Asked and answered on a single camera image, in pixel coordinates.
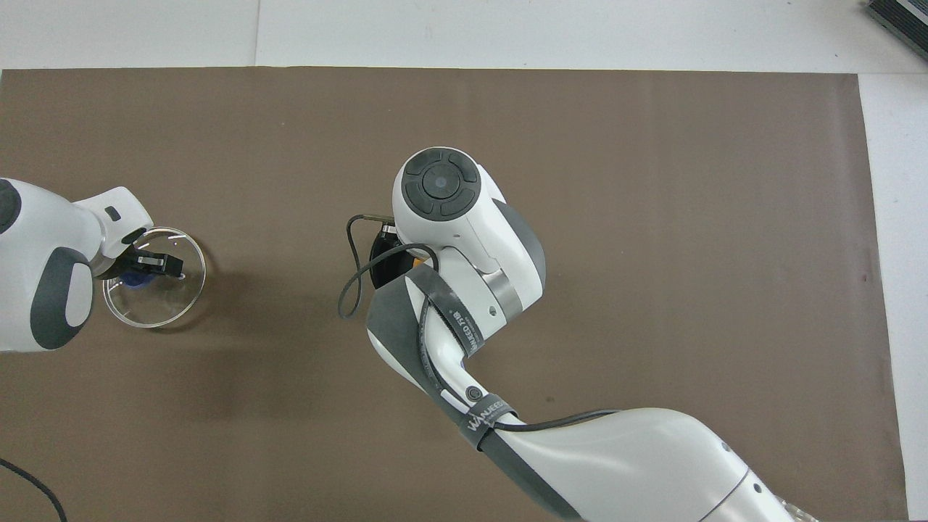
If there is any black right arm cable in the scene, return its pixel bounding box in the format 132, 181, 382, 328
337, 214, 624, 450

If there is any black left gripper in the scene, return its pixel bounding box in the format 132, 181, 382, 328
98, 245, 186, 281

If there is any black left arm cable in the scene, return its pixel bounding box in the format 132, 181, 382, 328
0, 458, 67, 522

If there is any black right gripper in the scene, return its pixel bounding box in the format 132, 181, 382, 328
370, 225, 430, 292

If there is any brown table mat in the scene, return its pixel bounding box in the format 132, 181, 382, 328
0, 67, 908, 522

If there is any glass lid blue knob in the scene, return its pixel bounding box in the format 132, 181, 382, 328
103, 226, 207, 328

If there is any dark striped box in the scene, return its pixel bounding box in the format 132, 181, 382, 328
866, 0, 928, 41

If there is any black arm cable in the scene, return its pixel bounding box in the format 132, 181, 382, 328
337, 214, 624, 450
0, 458, 67, 522

